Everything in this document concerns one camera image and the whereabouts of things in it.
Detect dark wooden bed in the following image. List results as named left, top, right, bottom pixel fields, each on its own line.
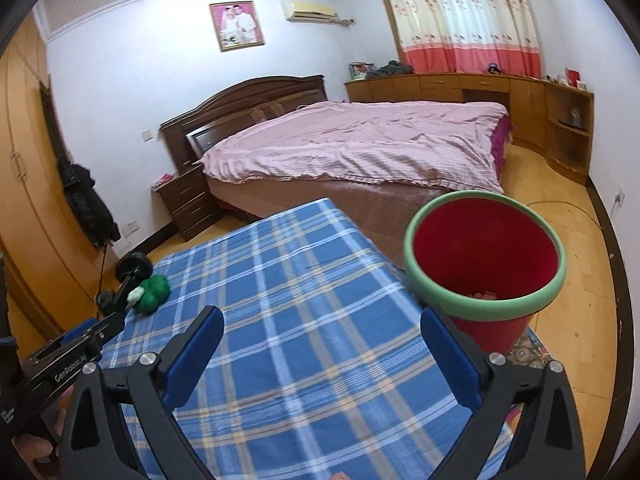
left=159, top=75, right=513, bottom=266

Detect blue plaid tablecloth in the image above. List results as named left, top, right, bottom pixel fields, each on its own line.
left=82, top=197, right=513, bottom=480

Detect black hanging jacket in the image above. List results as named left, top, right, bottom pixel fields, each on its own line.
left=57, top=162, right=122, bottom=248

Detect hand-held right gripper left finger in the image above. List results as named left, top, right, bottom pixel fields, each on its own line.
left=60, top=305, right=226, bottom=480

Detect dark wooden nightstand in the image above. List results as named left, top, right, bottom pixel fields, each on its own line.
left=151, top=162, right=221, bottom=242

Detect white air conditioner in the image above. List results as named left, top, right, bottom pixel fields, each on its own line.
left=281, top=0, right=341, bottom=23

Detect black suction cup mount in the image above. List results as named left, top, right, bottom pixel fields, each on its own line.
left=97, top=255, right=152, bottom=316

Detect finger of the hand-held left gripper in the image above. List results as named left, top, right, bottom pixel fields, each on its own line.
left=17, top=311, right=125, bottom=398

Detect long wooden cabinet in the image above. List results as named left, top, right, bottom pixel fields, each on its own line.
left=345, top=72, right=595, bottom=186

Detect pile of dark clothes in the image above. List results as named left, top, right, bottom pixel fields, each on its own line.
left=367, top=60, right=415, bottom=78

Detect green clover-shaped toy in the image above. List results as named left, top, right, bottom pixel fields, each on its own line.
left=126, top=275, right=172, bottom=315

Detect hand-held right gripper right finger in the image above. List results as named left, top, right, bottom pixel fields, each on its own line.
left=420, top=306, right=586, bottom=480

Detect wooden wardrobe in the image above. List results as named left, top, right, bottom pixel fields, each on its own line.
left=0, top=15, right=121, bottom=341

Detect cream and red curtain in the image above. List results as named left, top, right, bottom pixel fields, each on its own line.
left=384, top=0, right=543, bottom=75

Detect red bin with green rim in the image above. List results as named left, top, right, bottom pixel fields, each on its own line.
left=404, top=191, right=568, bottom=356

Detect framed wall photo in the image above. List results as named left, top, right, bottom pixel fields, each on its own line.
left=209, top=1, right=266, bottom=52

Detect black floor cable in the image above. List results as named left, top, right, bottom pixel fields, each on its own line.
left=520, top=200, right=608, bottom=228

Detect black hanging cable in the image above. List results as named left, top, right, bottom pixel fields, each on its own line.
left=97, top=240, right=113, bottom=306

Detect pink bedspread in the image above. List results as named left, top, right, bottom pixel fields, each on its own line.
left=199, top=101, right=508, bottom=193

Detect person's left hand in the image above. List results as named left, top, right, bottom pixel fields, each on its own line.
left=12, top=392, right=68, bottom=466

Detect patterned stool seat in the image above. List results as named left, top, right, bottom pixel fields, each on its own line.
left=505, top=327, right=556, bottom=368

